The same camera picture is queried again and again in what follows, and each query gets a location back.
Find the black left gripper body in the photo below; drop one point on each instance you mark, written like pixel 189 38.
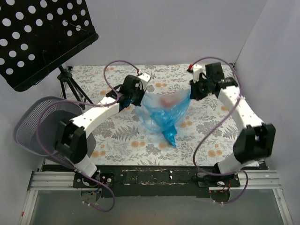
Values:
pixel 135 98

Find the red white toy brick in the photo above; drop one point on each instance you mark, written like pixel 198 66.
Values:
pixel 168 103

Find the black perforated music stand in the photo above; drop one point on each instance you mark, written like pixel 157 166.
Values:
pixel 38 37

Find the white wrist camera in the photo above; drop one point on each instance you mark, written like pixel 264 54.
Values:
pixel 195 70
pixel 144 80

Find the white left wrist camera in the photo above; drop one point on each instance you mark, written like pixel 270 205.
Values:
pixel 144 80

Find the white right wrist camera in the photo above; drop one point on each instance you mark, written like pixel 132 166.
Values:
pixel 195 70

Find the aluminium frame rail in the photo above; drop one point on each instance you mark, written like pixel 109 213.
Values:
pixel 49 181

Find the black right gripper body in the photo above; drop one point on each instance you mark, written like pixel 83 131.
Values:
pixel 194 89

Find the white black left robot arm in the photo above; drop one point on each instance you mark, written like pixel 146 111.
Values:
pixel 71 136

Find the grey mesh trash bin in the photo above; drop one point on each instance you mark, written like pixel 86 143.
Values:
pixel 36 130

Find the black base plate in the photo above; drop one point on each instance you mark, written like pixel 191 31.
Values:
pixel 151 181

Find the floral table mat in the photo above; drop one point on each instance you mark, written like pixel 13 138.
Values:
pixel 123 139

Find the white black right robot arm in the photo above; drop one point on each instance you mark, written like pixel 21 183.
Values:
pixel 256 138

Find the blue plastic trash bag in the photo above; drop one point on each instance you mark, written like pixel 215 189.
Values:
pixel 163 121

